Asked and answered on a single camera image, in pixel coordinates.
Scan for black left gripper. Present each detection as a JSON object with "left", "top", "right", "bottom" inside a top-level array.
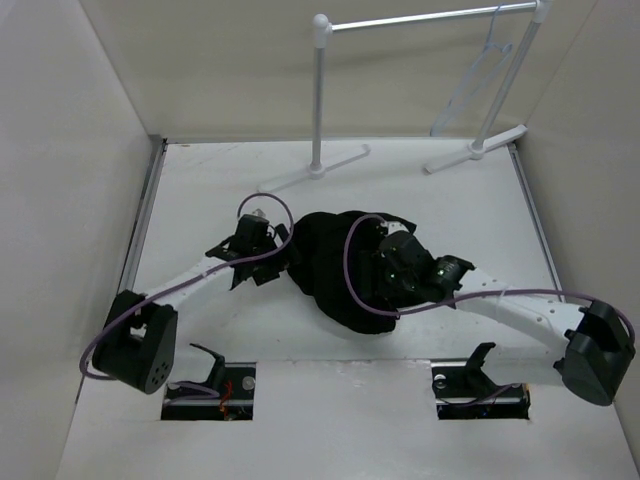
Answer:
[{"left": 252, "top": 225, "right": 305, "bottom": 285}]

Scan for black trousers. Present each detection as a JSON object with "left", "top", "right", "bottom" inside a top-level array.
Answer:
[{"left": 285, "top": 210, "right": 420, "bottom": 337}]

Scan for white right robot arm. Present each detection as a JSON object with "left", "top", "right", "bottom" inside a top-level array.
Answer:
[{"left": 373, "top": 222, "right": 636, "bottom": 406}]

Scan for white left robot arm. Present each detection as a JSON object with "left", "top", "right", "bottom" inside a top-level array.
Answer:
[{"left": 89, "top": 214, "right": 299, "bottom": 395}]

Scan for white clothes rack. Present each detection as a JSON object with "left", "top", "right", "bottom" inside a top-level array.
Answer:
[{"left": 257, "top": 1, "right": 552, "bottom": 193}]

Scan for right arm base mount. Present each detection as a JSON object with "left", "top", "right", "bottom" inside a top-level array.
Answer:
[{"left": 431, "top": 342, "right": 531, "bottom": 420}]

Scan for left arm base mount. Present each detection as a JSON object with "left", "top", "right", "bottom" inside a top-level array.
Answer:
[{"left": 160, "top": 343, "right": 257, "bottom": 422}]

